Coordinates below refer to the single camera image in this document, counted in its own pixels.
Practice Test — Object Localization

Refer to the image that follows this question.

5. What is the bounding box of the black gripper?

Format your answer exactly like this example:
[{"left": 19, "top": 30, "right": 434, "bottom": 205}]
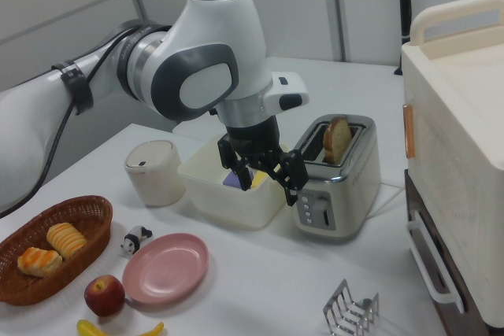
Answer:
[{"left": 217, "top": 113, "right": 309, "bottom": 208}]

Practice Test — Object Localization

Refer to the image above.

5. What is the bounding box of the cream and chrome toaster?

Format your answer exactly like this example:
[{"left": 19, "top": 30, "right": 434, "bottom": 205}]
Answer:
[{"left": 291, "top": 114, "right": 382, "bottom": 245}]

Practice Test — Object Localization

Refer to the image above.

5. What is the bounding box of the yellow block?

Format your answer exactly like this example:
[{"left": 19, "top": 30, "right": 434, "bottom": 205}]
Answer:
[{"left": 249, "top": 170, "right": 273, "bottom": 190}]

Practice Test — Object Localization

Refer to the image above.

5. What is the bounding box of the purple block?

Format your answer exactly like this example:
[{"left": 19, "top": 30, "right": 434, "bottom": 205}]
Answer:
[{"left": 222, "top": 168, "right": 255, "bottom": 190}]

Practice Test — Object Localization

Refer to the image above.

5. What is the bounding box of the white plastic storage container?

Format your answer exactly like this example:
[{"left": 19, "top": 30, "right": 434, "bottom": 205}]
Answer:
[{"left": 176, "top": 133, "right": 291, "bottom": 232}]

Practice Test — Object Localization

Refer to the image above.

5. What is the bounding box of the toast bread slice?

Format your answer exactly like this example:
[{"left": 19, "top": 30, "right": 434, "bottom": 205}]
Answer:
[{"left": 322, "top": 116, "right": 353, "bottom": 165}]

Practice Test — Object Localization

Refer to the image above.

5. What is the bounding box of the small cream trash can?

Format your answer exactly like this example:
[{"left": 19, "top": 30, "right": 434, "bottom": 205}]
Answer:
[{"left": 124, "top": 139, "right": 187, "bottom": 208}]

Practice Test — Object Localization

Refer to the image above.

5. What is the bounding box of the pink plate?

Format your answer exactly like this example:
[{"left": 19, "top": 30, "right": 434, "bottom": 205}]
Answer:
[{"left": 121, "top": 232, "right": 209, "bottom": 305}]

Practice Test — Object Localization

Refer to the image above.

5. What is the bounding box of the panda figurine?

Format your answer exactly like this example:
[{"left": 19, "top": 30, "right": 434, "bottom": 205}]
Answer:
[{"left": 120, "top": 225, "right": 154, "bottom": 260}]

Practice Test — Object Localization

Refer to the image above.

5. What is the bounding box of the silver metal toast rack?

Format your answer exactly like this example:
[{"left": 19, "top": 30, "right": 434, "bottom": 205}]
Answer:
[{"left": 322, "top": 279, "right": 380, "bottom": 336}]

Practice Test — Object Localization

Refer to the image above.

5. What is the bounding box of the brown wicker basket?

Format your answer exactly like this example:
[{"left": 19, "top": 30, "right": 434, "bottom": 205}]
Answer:
[{"left": 0, "top": 194, "right": 114, "bottom": 307}]

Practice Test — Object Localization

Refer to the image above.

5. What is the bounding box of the cream plastic cabinet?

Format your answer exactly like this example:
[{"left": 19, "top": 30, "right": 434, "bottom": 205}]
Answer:
[{"left": 400, "top": 0, "right": 504, "bottom": 330}]

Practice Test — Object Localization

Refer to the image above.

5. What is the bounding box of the red apple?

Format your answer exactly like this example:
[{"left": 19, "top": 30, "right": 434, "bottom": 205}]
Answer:
[{"left": 83, "top": 275, "right": 127, "bottom": 318}]

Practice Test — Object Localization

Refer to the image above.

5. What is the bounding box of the striped yellow bread roll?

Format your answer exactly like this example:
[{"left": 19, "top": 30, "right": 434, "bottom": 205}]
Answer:
[{"left": 46, "top": 222, "right": 88, "bottom": 260}]

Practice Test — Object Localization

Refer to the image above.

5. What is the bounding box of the yellow banana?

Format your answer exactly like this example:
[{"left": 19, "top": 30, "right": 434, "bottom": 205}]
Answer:
[{"left": 76, "top": 319, "right": 165, "bottom": 336}]

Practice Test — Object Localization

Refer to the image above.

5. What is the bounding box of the orange glazed bread roll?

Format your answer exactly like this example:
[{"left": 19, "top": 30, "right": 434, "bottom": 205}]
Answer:
[{"left": 17, "top": 246, "right": 64, "bottom": 278}]

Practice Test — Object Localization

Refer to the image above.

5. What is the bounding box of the dark brown drawer cabinet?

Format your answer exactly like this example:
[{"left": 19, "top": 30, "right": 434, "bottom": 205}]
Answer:
[{"left": 404, "top": 168, "right": 504, "bottom": 336}]

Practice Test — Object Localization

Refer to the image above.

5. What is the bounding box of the white toaster power cord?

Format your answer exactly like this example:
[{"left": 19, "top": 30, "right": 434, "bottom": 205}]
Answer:
[{"left": 365, "top": 177, "right": 407, "bottom": 219}]

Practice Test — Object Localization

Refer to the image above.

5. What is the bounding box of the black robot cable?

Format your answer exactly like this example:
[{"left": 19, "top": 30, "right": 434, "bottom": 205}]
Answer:
[{"left": 0, "top": 24, "right": 175, "bottom": 220}]

